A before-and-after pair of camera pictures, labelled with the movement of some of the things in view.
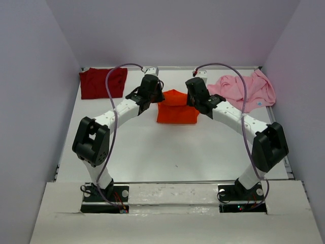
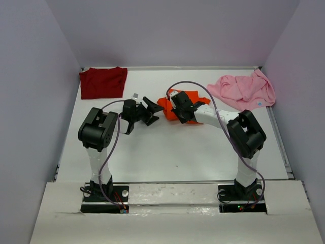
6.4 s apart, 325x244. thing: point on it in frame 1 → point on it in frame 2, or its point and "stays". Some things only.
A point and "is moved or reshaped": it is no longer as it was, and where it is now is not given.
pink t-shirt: x=232 y=88 stays
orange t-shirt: x=174 y=109 is moved or reshaped
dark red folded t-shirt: x=93 y=83 stays
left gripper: x=161 y=96 → x=152 y=108
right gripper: x=189 y=101 → x=183 y=120
